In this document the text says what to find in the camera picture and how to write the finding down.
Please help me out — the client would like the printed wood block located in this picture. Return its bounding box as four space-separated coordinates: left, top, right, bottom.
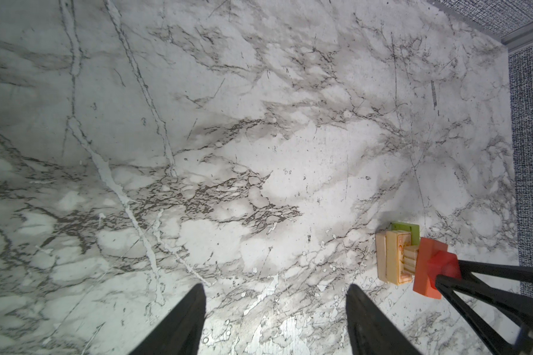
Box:
386 230 419 285

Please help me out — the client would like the aluminium right corner post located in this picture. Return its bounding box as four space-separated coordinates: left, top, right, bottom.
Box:
500 21 533 53

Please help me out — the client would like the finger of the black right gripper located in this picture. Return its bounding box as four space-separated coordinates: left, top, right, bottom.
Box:
435 276 533 354
459 260 533 284

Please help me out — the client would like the lime green rectangular block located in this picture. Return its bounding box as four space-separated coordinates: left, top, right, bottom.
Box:
390 222 420 246

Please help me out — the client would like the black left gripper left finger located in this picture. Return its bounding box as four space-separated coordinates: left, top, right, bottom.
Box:
130 283 206 355

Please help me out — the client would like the plain wood rectangular block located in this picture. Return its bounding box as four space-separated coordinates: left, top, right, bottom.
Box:
375 232 387 283

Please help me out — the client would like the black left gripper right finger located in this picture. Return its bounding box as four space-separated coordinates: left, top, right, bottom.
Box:
346 284 420 355

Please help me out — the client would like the orange red rectangular block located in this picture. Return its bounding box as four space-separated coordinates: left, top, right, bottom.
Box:
413 238 448 300

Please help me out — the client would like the small red cube block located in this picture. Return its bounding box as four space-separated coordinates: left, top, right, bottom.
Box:
426 251 462 290

